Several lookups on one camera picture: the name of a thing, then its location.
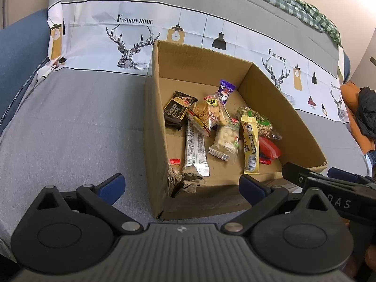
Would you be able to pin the black snack packet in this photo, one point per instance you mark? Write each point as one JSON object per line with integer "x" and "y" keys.
{"x": 177, "y": 110}

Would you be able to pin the brown cookie bag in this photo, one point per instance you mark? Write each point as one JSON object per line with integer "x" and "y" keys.
{"x": 210, "y": 113}

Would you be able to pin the orange cushion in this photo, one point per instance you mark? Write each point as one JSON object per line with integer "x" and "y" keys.
{"x": 351, "y": 105}

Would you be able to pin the purple candy packet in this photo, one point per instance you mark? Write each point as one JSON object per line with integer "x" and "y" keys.
{"x": 225, "y": 92}

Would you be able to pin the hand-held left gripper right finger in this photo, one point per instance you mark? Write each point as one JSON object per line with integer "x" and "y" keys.
{"x": 251, "y": 191}

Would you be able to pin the small red yellow snack packet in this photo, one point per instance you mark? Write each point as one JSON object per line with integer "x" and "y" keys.
{"x": 174, "y": 161}

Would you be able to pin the green label nut packet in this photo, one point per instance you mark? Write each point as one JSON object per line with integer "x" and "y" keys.
{"x": 255, "y": 119}

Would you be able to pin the long silver snack packet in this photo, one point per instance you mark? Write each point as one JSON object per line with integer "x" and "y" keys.
{"x": 195, "y": 149}

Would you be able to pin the black jacket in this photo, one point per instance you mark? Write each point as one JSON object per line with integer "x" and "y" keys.
{"x": 368, "y": 111}

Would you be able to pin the green label pastry packet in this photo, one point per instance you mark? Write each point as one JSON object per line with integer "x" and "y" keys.
{"x": 224, "y": 141}

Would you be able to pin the yellow snack bar packet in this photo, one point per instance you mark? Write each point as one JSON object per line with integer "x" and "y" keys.
{"x": 249, "y": 147}

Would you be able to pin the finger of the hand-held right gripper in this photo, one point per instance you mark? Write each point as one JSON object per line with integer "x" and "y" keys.
{"x": 351, "y": 174}
{"x": 296, "y": 176}

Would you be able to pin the brown cardboard box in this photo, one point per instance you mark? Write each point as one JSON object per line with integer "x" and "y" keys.
{"x": 264, "y": 94}

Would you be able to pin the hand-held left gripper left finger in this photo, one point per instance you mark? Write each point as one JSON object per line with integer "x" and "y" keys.
{"x": 113, "y": 186}

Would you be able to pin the blue cloth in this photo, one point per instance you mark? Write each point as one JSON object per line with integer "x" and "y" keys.
{"x": 370, "y": 157}

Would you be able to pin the green checked cloth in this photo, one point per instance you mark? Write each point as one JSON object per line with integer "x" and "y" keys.
{"x": 293, "y": 3}

